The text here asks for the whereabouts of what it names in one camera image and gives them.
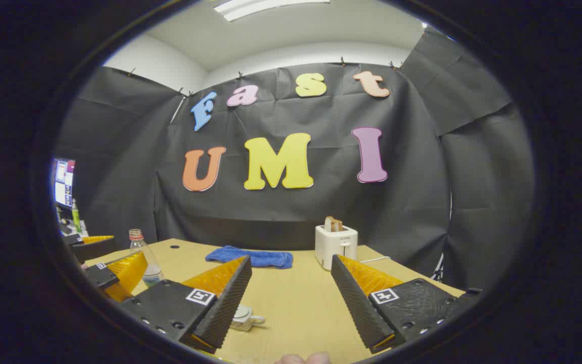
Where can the white ceramic teacup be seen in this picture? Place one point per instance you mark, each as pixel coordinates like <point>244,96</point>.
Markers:
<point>244,324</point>

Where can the green bottle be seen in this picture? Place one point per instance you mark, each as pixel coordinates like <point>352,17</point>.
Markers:
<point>76,217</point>

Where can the toast slices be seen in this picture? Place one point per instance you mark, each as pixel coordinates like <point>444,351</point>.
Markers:
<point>332,224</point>

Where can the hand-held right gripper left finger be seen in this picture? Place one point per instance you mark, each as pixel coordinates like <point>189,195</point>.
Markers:
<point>233,303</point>

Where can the blue towel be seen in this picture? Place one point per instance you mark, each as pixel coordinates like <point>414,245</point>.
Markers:
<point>260,258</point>

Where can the computer monitor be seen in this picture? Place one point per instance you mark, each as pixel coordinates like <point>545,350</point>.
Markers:
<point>63,182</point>

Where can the white teacup lid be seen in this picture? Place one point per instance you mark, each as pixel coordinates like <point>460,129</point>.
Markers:
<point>243,312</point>

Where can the black backdrop cloth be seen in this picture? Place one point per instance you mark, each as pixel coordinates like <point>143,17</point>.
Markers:
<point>321,212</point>

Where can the clear plastic water bottle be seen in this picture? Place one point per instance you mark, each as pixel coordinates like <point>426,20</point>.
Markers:
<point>142,253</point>

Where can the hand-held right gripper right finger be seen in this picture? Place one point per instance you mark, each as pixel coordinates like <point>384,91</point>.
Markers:
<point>359,308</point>

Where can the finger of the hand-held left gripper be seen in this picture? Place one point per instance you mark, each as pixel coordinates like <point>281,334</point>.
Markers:
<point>127,270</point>
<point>94,248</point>

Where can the white toaster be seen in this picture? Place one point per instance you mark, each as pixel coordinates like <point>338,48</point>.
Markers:
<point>334,247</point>

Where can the ceiling light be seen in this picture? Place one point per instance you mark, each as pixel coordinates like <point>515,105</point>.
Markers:
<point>250,9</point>

